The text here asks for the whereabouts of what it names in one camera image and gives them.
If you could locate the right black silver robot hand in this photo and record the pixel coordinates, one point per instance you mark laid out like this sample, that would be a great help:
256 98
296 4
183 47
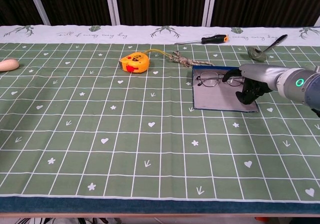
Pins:
260 73

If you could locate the grey pouch with blue edge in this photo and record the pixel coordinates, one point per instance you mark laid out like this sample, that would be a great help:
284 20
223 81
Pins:
215 98

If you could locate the wire-frame eyeglasses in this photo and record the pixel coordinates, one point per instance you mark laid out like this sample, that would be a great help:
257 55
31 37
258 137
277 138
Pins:
208 78

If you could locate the yellow tape measure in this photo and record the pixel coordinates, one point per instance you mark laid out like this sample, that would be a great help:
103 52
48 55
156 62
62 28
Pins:
136 62

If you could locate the green grid tablecloth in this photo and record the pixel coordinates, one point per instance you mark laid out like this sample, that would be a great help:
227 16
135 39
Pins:
100 123

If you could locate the wooden mallet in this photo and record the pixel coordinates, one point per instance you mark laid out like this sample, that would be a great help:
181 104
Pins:
8 64

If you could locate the white partition post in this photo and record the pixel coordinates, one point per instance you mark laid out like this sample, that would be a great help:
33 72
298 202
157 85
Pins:
317 21
208 3
37 3
112 3

